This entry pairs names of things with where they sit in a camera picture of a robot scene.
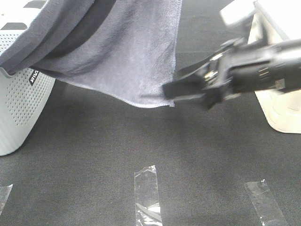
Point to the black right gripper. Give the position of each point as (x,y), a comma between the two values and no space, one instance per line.
(240,69)

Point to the grey towel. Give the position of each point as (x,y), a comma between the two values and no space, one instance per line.
(122,48)

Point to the white plastic bin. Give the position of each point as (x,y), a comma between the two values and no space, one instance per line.
(282,20)

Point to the middle clear tape strip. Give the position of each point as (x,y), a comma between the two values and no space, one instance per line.
(147,205)

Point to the clear tape strip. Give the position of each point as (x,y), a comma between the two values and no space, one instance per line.
(4,194)
(265,204)
(147,205)

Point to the black table mat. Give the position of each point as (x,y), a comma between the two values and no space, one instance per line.
(77,165)

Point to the right clear tape strip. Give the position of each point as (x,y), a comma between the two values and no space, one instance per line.
(265,204)

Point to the grey perforated laundry basket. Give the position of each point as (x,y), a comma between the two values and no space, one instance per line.
(24,94)

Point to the left clear tape strip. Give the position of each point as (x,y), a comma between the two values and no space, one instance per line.
(4,194)

